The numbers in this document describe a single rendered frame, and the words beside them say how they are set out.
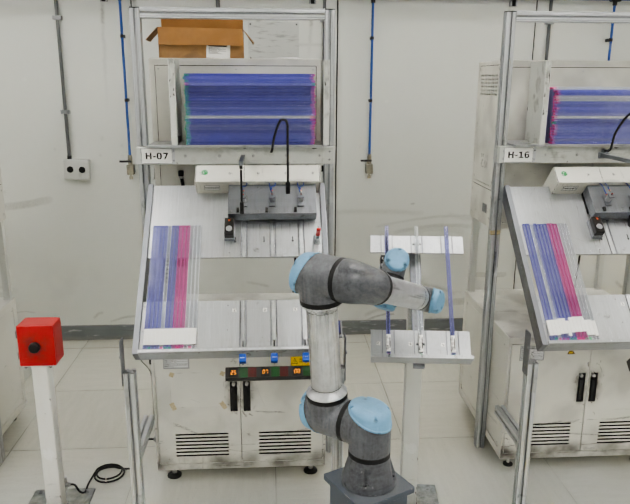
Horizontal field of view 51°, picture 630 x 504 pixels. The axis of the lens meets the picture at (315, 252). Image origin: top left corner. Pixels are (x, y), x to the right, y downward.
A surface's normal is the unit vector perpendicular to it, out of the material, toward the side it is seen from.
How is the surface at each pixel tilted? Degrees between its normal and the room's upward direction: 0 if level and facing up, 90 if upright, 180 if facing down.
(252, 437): 90
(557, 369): 90
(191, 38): 80
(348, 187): 90
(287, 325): 46
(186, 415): 90
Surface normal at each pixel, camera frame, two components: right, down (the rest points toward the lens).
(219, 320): 0.05, -0.49
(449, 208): 0.07, 0.25
